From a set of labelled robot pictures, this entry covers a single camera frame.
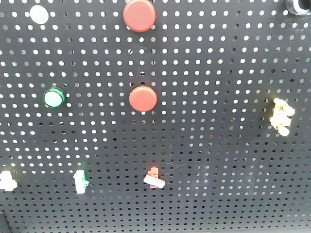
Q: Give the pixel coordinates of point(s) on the black-silver rotary knob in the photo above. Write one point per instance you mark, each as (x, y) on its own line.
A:
(299, 7)

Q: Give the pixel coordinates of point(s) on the lower red mushroom button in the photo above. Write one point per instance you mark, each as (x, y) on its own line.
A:
(143, 98)

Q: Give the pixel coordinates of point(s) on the red mushroom button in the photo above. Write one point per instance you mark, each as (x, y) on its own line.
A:
(139, 15)
(143, 98)

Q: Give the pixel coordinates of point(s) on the black perforated pegboard panel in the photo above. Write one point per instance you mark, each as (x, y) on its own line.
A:
(215, 65)

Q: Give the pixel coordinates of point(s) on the upper red mushroom button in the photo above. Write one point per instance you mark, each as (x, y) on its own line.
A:
(139, 15)

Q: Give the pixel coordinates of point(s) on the green round push button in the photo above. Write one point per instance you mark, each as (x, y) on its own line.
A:
(54, 97)

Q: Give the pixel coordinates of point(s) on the red-white rotary knob switch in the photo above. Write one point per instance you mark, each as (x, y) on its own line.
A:
(153, 180)

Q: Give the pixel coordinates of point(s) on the green-white rotary knob switch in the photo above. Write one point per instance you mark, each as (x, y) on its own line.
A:
(80, 181)

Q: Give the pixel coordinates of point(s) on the yellow toggle switch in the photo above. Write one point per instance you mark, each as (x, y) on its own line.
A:
(280, 119)

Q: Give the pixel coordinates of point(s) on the yellow-white rotary knob switch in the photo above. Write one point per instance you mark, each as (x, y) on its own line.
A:
(7, 183)

